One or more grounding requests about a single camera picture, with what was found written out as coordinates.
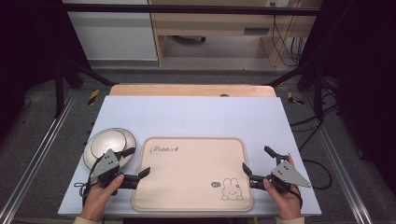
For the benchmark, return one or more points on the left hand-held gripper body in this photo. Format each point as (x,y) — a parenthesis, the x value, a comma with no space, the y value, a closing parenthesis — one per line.
(106,165)

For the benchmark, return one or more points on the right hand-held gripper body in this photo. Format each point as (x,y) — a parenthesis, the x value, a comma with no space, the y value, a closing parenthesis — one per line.
(288,175)

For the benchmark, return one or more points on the silver round plate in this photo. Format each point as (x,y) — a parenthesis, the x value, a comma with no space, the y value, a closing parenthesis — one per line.
(124,144)

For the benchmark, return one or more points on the small white plate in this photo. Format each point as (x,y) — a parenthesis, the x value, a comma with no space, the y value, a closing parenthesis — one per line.
(107,144)

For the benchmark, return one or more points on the beige tray with rabbit print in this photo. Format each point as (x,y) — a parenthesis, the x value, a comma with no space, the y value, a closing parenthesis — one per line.
(190,177)

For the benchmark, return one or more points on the person's right hand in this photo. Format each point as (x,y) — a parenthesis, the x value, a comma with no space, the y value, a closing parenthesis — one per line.
(285,202)

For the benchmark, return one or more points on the person's left hand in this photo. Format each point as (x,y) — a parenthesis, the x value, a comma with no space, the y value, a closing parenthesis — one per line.
(99,199)

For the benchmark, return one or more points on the yellow black tape strip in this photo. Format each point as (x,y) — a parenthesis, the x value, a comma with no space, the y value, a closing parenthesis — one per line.
(93,97)
(292,99)

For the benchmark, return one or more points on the black metal stand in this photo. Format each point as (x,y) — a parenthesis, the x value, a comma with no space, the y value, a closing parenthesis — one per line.
(59,90)
(317,93)

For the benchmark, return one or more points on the dark curtain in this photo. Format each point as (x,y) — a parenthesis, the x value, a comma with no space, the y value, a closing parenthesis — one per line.
(364,77)
(28,53)

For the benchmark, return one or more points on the white cabinet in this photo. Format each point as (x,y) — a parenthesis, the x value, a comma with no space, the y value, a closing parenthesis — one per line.
(115,34)

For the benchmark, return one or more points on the wooden desk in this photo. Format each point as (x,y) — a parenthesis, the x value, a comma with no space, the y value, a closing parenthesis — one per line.
(214,21)

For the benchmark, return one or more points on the black metal crossbar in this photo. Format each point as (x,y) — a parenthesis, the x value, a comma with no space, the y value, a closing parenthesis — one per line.
(186,9)

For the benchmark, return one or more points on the aluminium floor rail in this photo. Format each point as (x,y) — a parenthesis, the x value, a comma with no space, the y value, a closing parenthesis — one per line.
(37,149)
(339,161)

